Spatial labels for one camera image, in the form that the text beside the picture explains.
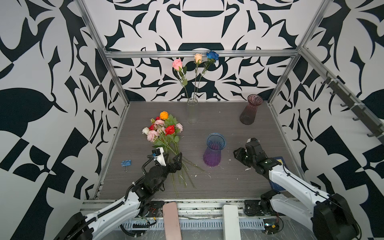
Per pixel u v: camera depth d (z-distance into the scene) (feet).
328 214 1.32
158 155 2.29
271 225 2.34
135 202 1.87
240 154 2.49
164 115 3.43
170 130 3.08
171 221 2.29
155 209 2.38
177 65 2.53
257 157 2.13
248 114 3.33
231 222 2.19
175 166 2.38
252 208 2.44
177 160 2.39
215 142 2.60
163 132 3.17
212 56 2.72
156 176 1.99
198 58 2.78
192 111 3.34
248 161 2.35
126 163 2.85
